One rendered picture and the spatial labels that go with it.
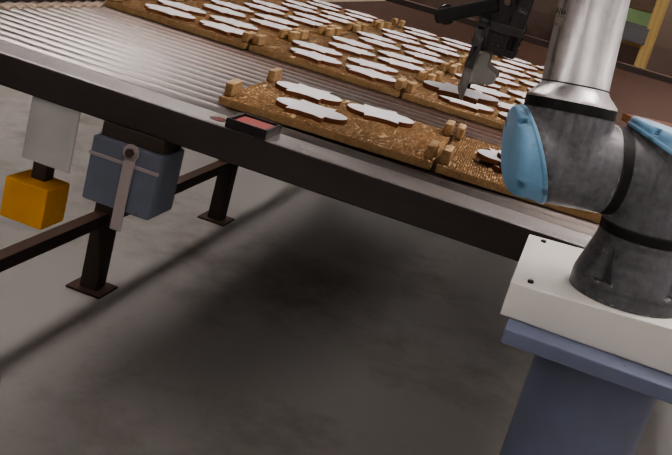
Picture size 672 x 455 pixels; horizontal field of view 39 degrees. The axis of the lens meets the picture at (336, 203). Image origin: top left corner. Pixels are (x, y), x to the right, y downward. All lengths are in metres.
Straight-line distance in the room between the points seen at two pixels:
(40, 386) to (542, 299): 1.61
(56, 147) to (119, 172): 0.15
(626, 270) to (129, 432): 1.50
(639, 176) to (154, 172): 0.85
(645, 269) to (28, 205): 1.10
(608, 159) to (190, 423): 1.58
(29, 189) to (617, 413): 1.10
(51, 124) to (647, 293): 1.08
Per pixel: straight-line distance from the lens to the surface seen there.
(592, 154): 1.21
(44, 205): 1.82
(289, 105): 1.79
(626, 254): 1.26
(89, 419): 2.47
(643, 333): 1.26
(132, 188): 1.72
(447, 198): 1.56
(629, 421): 1.33
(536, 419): 1.34
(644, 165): 1.23
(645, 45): 8.46
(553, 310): 1.25
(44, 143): 1.82
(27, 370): 2.63
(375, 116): 1.91
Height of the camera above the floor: 1.29
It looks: 16 degrees down
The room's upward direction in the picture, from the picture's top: 15 degrees clockwise
